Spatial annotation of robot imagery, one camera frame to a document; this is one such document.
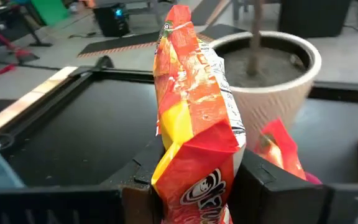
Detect red metal stand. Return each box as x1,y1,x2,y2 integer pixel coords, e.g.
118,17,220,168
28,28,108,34
0,19,40,65

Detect green board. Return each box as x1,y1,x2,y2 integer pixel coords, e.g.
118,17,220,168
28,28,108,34
30,0,71,27

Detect black computer tower blue light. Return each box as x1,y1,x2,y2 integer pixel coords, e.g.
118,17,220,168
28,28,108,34
93,2,131,38

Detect orange chicken ramen pack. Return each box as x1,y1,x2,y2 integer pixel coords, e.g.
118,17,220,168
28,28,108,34
252,117,308,182
150,4,247,224

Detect pink plastic bin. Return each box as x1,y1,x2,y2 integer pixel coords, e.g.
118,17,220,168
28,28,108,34
304,171,323,185

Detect white ribbed plant pot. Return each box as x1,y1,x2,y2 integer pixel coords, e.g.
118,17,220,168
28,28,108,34
208,29,323,152

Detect black frame clamp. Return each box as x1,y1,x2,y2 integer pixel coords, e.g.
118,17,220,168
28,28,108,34
94,55,116,70

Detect black cabinet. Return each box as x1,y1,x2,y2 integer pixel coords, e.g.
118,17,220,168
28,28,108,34
277,0,353,39

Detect green leafy potted tree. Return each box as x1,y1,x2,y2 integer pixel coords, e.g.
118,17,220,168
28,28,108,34
246,0,266,77

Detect red floor tool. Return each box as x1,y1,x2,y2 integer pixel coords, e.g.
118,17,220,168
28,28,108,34
0,63,19,77

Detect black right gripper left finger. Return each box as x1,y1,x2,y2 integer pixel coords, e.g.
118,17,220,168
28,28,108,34
0,136,168,224

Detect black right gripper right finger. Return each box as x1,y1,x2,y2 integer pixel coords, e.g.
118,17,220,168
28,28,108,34
228,149,358,224

